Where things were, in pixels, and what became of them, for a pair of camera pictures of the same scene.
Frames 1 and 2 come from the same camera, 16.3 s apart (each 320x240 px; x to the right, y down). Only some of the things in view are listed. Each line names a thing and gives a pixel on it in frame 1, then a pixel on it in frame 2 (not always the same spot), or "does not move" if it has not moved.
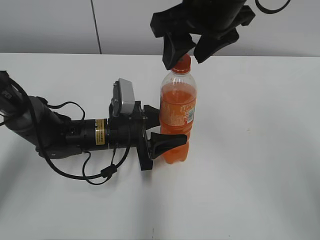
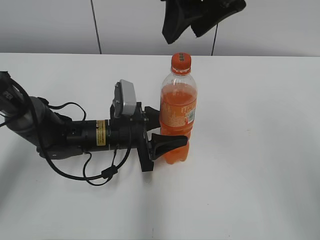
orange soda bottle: (178, 108) does not move
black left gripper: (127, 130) does not move
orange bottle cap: (183, 65) does not move
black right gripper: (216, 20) → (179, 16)
